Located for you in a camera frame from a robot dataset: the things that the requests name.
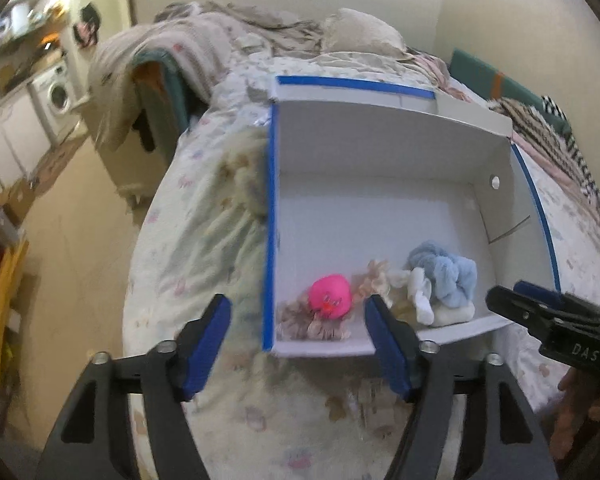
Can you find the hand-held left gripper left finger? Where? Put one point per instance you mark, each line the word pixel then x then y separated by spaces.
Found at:
pixel 205 347

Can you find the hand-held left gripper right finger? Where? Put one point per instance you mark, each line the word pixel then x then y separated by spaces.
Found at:
pixel 386 347

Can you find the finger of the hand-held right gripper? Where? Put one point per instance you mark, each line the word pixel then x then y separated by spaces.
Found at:
pixel 515 307
pixel 537 291

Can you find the cream plush piece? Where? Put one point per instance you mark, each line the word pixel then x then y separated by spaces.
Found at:
pixel 454 314

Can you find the white fluffy cloth toy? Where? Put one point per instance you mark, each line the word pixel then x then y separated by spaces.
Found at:
pixel 422 295

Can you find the cream ruffled scrunchie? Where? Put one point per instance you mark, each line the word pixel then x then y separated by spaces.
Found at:
pixel 375 280

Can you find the pink round toy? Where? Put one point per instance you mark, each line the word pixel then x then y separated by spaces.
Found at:
pixel 330 295

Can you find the light blue fluffy scrunchie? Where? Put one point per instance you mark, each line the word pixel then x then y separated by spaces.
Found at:
pixel 445 275

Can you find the beige brown scrunchie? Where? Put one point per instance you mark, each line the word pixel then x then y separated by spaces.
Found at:
pixel 295 324

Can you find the white box with blue tape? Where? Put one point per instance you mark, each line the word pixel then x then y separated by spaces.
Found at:
pixel 380 220

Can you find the person's right hand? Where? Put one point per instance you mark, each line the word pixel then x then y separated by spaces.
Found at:
pixel 585 410

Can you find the bed with floral sheet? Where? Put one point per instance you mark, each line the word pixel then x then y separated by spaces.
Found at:
pixel 205 260

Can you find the black white striped cloth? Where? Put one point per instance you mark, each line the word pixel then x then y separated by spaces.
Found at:
pixel 577 160

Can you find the zigzag knitted blanket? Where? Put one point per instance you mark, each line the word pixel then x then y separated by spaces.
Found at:
pixel 530 125

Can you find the beige fluffy plush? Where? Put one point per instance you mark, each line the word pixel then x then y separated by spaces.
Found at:
pixel 247 180

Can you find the yellow rack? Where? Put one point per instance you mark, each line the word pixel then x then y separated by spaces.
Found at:
pixel 0 300

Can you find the teal cushion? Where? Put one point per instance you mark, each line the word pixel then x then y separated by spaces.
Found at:
pixel 485 80

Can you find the cardboard box on floor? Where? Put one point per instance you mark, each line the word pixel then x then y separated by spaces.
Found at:
pixel 20 200

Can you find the pink blanket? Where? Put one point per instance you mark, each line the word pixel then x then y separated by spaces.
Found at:
pixel 437 72

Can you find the teal cloth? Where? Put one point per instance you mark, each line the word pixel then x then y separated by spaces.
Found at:
pixel 160 85

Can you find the white lower cabinet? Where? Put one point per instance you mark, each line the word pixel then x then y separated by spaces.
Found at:
pixel 10 140

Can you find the white washing machine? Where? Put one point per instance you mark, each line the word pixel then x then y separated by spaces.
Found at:
pixel 55 92

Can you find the cream fluffy pillow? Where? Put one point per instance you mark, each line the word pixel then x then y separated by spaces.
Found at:
pixel 365 32

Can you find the beige floral quilt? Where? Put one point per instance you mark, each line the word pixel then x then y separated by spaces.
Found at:
pixel 200 35

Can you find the dark hanging bag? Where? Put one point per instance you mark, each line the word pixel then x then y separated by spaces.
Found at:
pixel 87 25

